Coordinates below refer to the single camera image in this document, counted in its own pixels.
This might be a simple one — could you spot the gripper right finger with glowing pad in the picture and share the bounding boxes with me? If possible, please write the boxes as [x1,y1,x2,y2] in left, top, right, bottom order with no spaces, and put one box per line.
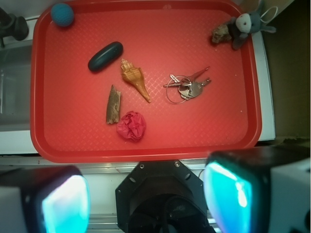
[203,145,311,233]

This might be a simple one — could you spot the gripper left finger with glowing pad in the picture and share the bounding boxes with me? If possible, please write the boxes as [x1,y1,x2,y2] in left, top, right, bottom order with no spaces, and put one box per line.
[0,166,90,233]

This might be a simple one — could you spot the dark green plastic pickle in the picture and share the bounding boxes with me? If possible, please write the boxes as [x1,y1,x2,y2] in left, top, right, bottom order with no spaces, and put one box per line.
[87,41,123,72]

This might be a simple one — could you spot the crumpled pink paper ball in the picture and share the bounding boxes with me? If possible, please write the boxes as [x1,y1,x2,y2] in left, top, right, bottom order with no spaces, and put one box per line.
[116,111,147,142]

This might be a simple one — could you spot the brown bark piece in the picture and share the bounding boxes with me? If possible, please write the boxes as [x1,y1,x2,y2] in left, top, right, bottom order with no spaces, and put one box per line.
[106,85,121,124]

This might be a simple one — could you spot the red plastic tray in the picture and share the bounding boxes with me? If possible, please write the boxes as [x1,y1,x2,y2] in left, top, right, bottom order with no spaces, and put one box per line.
[30,0,262,163]

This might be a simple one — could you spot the orange spiral seashell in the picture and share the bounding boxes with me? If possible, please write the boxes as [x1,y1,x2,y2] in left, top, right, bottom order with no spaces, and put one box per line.
[121,59,151,103]

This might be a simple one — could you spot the brown rough rock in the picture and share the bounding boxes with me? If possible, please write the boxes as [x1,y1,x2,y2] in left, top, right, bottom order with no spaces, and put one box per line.
[211,24,232,44]

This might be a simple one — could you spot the grey plush donkey toy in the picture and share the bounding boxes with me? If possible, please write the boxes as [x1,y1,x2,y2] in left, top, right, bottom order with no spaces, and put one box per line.
[225,0,278,50]

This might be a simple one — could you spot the black clamp knob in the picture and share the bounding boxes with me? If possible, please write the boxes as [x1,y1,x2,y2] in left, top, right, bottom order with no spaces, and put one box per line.
[0,8,29,48]

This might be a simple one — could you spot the blue dimpled ball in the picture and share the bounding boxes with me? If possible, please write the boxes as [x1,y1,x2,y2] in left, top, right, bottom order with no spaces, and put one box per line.
[51,3,74,27]

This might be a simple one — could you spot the black octagonal mount base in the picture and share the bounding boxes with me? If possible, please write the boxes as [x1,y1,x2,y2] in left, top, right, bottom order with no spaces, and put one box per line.
[115,161,215,233]

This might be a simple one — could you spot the metal keys on ring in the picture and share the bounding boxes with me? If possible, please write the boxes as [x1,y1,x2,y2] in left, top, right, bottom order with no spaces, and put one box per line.
[163,66,211,104]

